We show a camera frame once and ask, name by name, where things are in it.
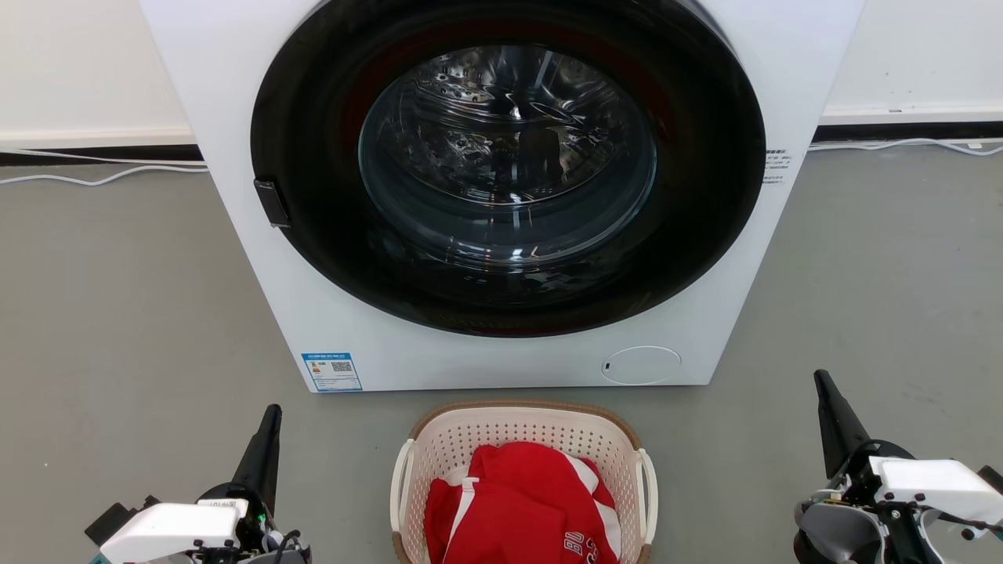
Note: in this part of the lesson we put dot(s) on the black round washer door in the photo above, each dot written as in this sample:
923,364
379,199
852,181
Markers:
313,157

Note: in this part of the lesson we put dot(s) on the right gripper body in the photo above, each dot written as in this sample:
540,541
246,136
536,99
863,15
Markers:
862,478

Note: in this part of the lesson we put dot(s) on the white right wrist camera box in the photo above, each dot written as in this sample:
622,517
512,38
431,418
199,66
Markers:
936,486

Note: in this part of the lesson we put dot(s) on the red and white garment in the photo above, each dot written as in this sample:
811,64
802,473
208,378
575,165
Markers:
517,501

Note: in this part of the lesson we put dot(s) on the blue energy label sticker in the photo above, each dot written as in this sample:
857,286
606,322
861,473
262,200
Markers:
331,371

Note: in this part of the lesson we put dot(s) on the cream perforated laundry basket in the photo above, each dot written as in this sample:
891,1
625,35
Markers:
517,427

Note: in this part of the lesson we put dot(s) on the round white filter cover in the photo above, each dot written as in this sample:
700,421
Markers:
641,365

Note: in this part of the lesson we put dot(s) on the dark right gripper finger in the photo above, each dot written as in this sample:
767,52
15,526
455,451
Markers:
850,431
829,431

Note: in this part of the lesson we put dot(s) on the white front-load washing machine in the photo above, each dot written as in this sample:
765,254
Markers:
235,117

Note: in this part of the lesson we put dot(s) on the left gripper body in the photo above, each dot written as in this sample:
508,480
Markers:
255,529

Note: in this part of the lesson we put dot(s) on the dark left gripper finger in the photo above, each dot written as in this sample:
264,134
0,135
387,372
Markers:
270,470
252,462

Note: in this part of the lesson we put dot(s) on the small printed text sticker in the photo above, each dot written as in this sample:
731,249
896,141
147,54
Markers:
776,166

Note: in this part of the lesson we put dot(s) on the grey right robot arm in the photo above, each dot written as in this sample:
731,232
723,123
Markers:
831,533

